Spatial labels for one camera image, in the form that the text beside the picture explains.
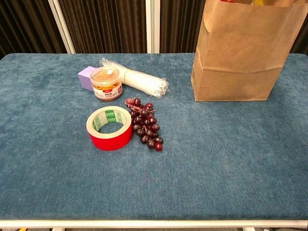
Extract purple plastic grape bunch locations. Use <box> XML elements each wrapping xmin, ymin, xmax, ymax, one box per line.
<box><xmin>125</xmin><ymin>97</ymin><xmax>164</xmax><ymax>152</ymax></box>

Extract bundle of wrapped straws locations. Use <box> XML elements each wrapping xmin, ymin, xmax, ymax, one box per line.
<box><xmin>99</xmin><ymin>57</ymin><xmax>169</xmax><ymax>98</ymax></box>

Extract red tape roll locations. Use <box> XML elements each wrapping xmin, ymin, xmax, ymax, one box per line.
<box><xmin>86</xmin><ymin>106</ymin><xmax>133</xmax><ymax>152</ymax></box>

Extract purple cube block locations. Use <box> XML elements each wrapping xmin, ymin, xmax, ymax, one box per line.
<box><xmin>77</xmin><ymin>65</ymin><xmax>97</xmax><ymax>91</ymax></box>

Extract dark corrugated partition panel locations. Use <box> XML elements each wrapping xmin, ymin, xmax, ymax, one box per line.
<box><xmin>0</xmin><ymin>0</ymin><xmax>67</xmax><ymax>60</ymax></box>
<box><xmin>160</xmin><ymin>0</ymin><xmax>207</xmax><ymax>54</ymax></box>
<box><xmin>58</xmin><ymin>0</ymin><xmax>147</xmax><ymax>54</ymax></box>

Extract brown paper carrier bag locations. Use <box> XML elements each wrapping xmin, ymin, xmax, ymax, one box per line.
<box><xmin>191</xmin><ymin>0</ymin><xmax>308</xmax><ymax>102</ymax></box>

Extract blue table cloth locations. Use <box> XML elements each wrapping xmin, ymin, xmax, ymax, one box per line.
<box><xmin>0</xmin><ymin>52</ymin><xmax>308</xmax><ymax>221</ymax></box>

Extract white partition frame post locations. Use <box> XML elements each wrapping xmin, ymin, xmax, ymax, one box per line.
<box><xmin>47</xmin><ymin>0</ymin><xmax>76</xmax><ymax>54</ymax></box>
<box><xmin>145</xmin><ymin>0</ymin><xmax>161</xmax><ymax>54</ymax></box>

